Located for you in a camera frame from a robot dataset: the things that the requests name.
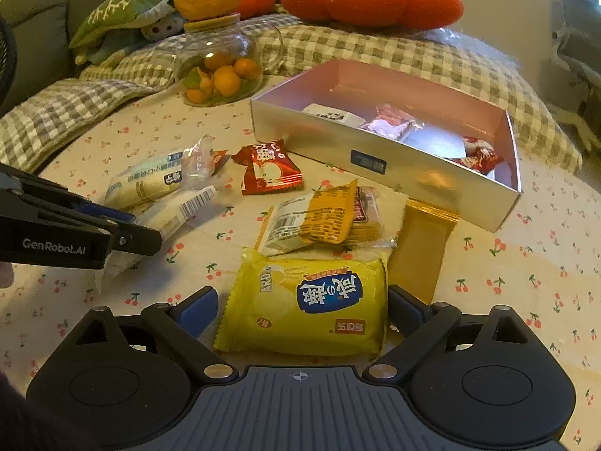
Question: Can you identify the grey plush toy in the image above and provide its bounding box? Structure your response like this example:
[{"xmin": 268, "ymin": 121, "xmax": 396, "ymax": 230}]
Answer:
[{"xmin": 140, "ymin": 12, "xmax": 186, "ymax": 42}]

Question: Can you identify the grey checked blanket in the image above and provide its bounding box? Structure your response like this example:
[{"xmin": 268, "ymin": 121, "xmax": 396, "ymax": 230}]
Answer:
[{"xmin": 1, "ymin": 13, "xmax": 583, "ymax": 172}]

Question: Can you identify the grey office chair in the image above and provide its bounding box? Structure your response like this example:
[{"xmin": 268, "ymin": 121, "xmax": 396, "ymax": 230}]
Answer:
[{"xmin": 548, "ymin": 0, "xmax": 600, "ymax": 153}]

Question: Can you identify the gold brown wafer bar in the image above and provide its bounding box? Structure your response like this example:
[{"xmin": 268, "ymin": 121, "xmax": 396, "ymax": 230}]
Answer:
[{"xmin": 388, "ymin": 198, "xmax": 458, "ymax": 304}]

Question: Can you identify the dark grey sofa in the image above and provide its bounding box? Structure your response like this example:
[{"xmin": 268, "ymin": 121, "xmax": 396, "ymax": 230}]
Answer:
[{"xmin": 0, "ymin": 0, "xmax": 190, "ymax": 118}]

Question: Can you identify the white small snack packet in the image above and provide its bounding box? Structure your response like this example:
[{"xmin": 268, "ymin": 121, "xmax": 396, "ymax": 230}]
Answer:
[{"xmin": 302, "ymin": 103, "xmax": 366, "ymax": 128}]

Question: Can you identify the yellow snack bag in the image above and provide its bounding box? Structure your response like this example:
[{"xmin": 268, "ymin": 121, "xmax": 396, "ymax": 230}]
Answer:
[{"xmin": 213, "ymin": 250, "xmax": 388, "ymax": 357}]

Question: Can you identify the green leaf pattern pillow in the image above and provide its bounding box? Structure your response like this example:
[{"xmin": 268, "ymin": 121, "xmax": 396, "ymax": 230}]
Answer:
[{"xmin": 69, "ymin": 0, "xmax": 175, "ymax": 49}]

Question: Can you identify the cherry print tablecloth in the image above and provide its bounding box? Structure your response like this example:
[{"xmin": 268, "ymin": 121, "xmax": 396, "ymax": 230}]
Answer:
[{"xmin": 0, "ymin": 74, "xmax": 601, "ymax": 451}]

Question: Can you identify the small red pumpkin cushion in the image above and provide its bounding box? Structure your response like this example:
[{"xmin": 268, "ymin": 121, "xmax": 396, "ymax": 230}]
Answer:
[{"xmin": 235, "ymin": 0, "xmax": 276, "ymax": 20}]

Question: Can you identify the silver foil snack packet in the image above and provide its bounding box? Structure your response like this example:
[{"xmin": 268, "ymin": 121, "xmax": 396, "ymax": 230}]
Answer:
[{"xmin": 402, "ymin": 124, "xmax": 465, "ymax": 159}]

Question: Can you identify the pink snack packet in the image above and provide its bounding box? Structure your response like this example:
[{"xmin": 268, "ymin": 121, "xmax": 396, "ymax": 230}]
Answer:
[{"xmin": 361, "ymin": 103, "xmax": 425, "ymax": 142}]

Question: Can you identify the pink cardboard tray box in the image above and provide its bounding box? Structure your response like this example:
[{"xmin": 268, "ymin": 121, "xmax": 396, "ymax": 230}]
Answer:
[{"xmin": 251, "ymin": 59, "xmax": 522, "ymax": 232}]

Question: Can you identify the dark red snack packet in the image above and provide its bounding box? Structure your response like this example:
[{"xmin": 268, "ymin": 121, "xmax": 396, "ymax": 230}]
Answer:
[{"xmin": 232, "ymin": 139, "xmax": 304, "ymax": 195}]

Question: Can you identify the clear bread roll packet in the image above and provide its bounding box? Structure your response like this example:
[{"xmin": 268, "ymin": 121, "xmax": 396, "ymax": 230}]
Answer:
[{"xmin": 104, "ymin": 135, "xmax": 227, "ymax": 212}]

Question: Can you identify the white barcode bread packet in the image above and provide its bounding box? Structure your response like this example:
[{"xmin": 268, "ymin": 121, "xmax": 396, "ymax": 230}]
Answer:
[{"xmin": 94, "ymin": 184, "xmax": 218, "ymax": 293}]

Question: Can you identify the glass jar with tangerines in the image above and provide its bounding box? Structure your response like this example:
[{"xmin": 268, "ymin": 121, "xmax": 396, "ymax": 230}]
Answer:
[{"xmin": 174, "ymin": 13, "xmax": 283, "ymax": 107}]

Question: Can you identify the red white candy packet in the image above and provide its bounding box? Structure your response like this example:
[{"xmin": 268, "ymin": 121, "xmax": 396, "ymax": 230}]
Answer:
[{"xmin": 450, "ymin": 136, "xmax": 504, "ymax": 175}]

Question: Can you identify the clear plastic bag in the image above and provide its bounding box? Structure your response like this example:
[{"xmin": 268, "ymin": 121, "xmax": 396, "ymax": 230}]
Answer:
[{"xmin": 418, "ymin": 27, "xmax": 518, "ymax": 67}]

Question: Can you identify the orange clear cracker packet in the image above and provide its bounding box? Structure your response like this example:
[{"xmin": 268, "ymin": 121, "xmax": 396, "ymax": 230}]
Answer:
[{"xmin": 255, "ymin": 180, "xmax": 395, "ymax": 256}]

